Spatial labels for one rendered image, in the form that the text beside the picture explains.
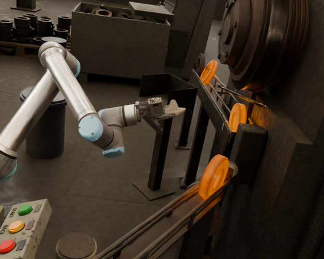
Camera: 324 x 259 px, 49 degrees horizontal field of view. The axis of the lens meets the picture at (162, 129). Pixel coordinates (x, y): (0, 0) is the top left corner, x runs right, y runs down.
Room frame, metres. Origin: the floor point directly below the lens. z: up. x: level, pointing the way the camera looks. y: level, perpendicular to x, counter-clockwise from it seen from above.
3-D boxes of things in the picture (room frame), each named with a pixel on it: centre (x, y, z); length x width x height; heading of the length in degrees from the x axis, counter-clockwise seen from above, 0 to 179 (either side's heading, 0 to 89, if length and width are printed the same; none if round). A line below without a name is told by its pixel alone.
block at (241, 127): (1.27, -0.35, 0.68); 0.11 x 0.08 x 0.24; 96
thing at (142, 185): (1.94, 0.00, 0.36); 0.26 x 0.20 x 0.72; 41
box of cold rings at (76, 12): (4.16, 0.66, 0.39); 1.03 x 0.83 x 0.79; 100
